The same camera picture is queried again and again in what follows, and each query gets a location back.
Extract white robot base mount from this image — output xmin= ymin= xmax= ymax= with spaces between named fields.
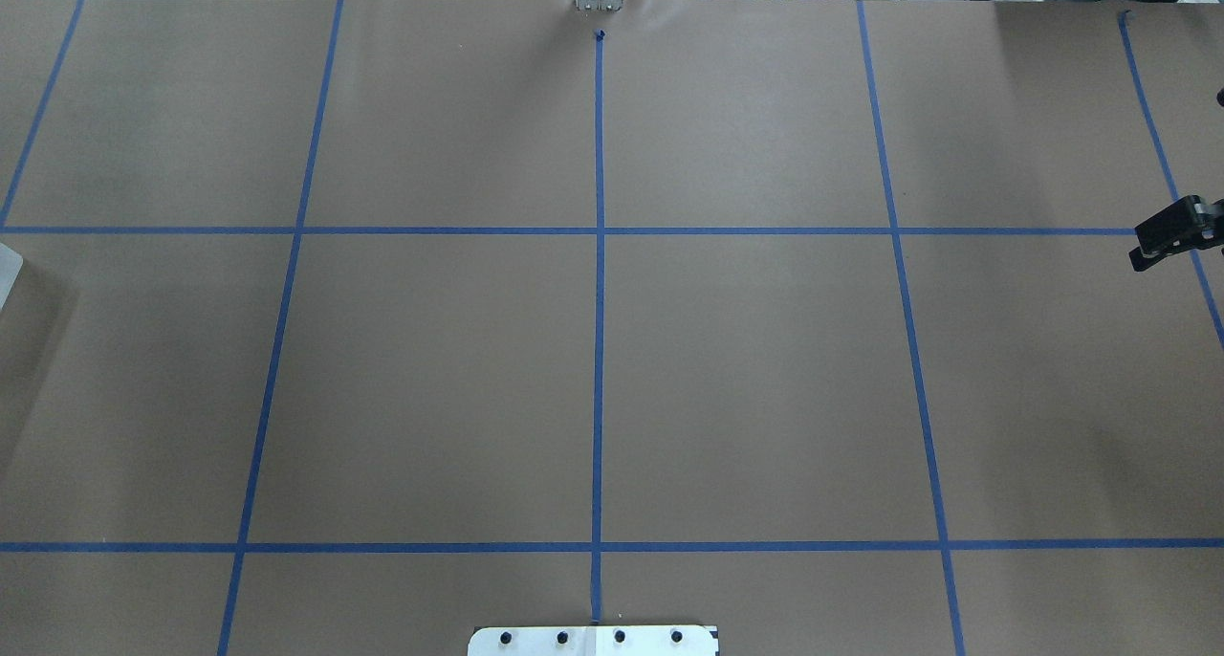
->
xmin=468 ymin=624 xmax=721 ymax=655

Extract clear plastic bin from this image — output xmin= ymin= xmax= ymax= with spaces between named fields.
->
xmin=0 ymin=244 xmax=24 ymax=308

